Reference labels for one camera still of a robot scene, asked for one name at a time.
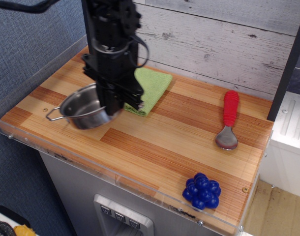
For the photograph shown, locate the black right vertical post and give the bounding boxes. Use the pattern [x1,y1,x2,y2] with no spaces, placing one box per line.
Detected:
[267,26,300,121]

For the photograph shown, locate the yellow object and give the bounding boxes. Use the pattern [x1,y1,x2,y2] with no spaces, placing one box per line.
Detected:
[13,225,37,236]

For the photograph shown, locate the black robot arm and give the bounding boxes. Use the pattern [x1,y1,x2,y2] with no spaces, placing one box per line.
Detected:
[82,0,147,116]

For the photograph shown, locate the green folded cloth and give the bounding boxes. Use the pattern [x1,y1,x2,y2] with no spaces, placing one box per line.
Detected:
[124,68,173,117]

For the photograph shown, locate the stainless steel pot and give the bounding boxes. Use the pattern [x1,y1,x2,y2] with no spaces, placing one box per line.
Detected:
[46,83,121,130]

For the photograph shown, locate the clear acrylic table guard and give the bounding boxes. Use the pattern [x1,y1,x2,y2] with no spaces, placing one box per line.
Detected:
[0,35,276,235]

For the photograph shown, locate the red handled metal spoon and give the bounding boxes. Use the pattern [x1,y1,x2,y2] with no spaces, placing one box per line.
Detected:
[215,90,239,150]

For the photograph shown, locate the black left vertical post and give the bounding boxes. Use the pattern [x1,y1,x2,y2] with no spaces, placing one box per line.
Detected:
[81,0,97,68]

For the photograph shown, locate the white ridged side counter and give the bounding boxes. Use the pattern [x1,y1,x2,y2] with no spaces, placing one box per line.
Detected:
[259,92,300,196]

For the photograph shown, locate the grey toy fridge cabinet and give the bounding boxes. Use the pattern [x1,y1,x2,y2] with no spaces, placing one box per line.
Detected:
[40,153,217,236]

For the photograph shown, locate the blue plastic grape bunch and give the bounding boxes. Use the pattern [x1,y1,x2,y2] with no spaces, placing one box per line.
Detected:
[182,173,222,210]

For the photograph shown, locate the black cable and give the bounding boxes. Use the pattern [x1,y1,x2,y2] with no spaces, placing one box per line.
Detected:
[0,221,18,236]

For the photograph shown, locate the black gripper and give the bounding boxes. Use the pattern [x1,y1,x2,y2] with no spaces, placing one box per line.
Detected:
[82,43,144,116]

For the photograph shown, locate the silver dispenser button panel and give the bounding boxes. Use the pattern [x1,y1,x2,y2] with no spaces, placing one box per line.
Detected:
[93,194,154,236]

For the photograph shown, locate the black vertical post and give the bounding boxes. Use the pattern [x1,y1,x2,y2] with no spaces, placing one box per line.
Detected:
[81,0,97,68]
[267,26,300,121]

